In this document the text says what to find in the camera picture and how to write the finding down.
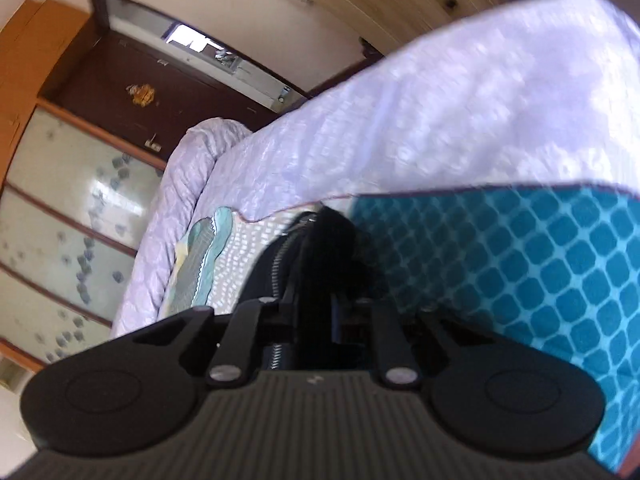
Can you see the lilac quilt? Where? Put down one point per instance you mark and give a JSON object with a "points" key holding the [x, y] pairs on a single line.
{"points": [[425, 110]]}

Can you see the narrow glass door panel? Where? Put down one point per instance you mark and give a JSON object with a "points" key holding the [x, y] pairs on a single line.
{"points": [[225, 55]]}

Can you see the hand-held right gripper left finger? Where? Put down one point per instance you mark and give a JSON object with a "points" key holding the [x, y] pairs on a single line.
{"points": [[244, 331]]}

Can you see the dark brown door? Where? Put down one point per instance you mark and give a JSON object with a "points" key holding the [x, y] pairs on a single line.
{"points": [[115, 75]]}

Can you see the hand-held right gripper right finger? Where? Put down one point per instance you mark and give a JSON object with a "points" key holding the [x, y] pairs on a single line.
{"points": [[387, 335]]}

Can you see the wooden wardrobe with frosted doors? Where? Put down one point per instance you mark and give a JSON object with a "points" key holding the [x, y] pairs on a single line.
{"points": [[60, 170]]}

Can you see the teal patterned bed sheet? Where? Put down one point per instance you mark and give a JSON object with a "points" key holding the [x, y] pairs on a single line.
{"points": [[525, 270]]}

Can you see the gold door ornament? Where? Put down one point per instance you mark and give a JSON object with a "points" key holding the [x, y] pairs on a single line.
{"points": [[140, 95]]}

